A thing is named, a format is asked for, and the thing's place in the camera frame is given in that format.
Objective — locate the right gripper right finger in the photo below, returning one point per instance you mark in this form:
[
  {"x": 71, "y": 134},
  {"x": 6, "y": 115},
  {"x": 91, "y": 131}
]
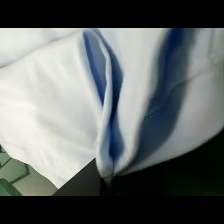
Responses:
[{"x": 140, "y": 185}]

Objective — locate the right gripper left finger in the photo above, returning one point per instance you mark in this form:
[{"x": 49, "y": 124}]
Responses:
[{"x": 83, "y": 183}]

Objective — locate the white shirt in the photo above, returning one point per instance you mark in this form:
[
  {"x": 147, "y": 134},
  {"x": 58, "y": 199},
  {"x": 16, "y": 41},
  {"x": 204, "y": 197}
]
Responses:
[{"x": 50, "y": 110}]

